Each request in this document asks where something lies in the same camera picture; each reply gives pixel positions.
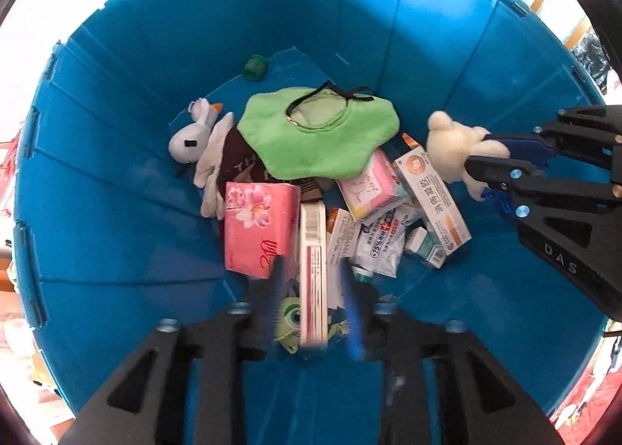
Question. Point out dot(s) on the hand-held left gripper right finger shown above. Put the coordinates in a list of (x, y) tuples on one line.
[(352, 313)]

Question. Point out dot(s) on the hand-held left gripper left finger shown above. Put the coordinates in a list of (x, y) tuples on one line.
[(277, 294)]

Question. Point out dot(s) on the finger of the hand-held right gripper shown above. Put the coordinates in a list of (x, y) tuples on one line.
[(491, 170), (525, 146)]

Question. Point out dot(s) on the white and pink box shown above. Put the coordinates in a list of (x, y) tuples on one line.
[(313, 279)]

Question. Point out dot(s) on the cream bear plush toy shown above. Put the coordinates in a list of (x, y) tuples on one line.
[(452, 148)]

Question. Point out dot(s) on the blue plastic storage bin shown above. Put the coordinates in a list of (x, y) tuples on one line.
[(146, 85)]

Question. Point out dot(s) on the green one-eyed monster toy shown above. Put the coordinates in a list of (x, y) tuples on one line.
[(289, 318)]

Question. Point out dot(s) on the pink floral tissue pack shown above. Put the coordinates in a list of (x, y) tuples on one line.
[(257, 231)]

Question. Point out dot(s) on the white and orange medicine box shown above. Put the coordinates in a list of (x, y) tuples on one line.
[(432, 202)]

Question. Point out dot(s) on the white printed medicine box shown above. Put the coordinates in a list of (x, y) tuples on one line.
[(340, 241)]

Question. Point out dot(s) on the white wet wipes packet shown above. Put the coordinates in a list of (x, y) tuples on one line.
[(384, 245)]

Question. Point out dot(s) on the small teal and white box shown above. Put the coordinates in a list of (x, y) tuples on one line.
[(425, 245)]

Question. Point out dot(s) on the pink sanitary pad pack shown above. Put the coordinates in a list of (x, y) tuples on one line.
[(369, 185)]

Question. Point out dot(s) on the maroon knit beanie hat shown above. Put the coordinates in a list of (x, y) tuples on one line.
[(240, 158)]

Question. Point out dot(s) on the green scalloped cloth bib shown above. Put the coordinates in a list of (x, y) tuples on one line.
[(316, 148)]

